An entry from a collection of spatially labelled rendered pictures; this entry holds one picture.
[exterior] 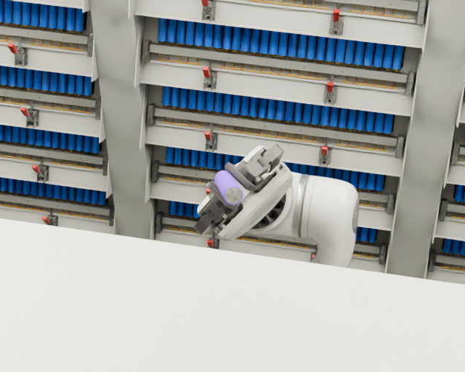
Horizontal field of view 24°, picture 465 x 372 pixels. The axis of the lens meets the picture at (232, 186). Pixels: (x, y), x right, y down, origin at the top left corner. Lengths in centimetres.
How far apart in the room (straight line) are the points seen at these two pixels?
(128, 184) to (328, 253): 144
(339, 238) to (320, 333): 46
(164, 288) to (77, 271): 7
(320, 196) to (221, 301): 45
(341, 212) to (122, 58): 121
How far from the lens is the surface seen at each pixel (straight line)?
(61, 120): 259
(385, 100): 235
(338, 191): 126
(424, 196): 253
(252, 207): 110
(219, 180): 102
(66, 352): 81
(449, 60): 225
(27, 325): 83
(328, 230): 126
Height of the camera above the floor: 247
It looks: 47 degrees down
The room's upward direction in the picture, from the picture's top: straight up
